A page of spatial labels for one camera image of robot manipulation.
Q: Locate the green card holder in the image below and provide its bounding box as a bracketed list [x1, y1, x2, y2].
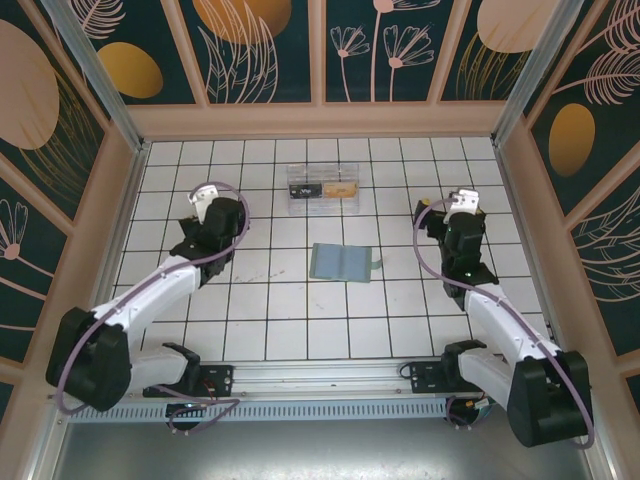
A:
[308, 243, 385, 286]

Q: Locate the clear acrylic card organizer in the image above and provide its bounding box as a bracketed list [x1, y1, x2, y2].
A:
[285, 162, 363, 218]

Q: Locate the grey metal sheet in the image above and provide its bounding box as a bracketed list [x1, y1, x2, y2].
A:
[29, 418, 619, 480]

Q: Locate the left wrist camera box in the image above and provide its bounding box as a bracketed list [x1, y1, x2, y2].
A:
[187, 183, 224, 224]

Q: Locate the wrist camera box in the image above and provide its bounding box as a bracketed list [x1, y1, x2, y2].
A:
[446, 187, 482, 216]
[187, 183, 224, 224]

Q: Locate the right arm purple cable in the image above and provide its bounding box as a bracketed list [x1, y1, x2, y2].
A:
[412, 196, 597, 446]

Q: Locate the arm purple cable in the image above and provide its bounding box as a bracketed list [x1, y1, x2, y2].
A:
[412, 196, 597, 446]
[56, 182, 253, 436]

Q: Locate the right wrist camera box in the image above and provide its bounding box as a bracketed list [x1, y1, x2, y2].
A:
[446, 187, 482, 216]

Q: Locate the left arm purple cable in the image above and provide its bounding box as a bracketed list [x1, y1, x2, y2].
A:
[56, 182, 253, 436]

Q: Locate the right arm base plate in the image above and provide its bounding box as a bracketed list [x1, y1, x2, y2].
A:
[408, 360, 501, 396]

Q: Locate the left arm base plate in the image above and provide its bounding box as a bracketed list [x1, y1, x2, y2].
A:
[143, 364, 236, 400]

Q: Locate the aluminium frame post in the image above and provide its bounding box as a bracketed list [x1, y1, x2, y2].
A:
[491, 0, 596, 147]
[38, 0, 152, 154]

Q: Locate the aluminium mounting rail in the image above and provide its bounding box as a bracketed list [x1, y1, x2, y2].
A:
[47, 352, 594, 402]

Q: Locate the slotted grey cable duct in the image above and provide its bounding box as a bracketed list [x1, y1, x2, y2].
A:
[67, 398, 450, 423]

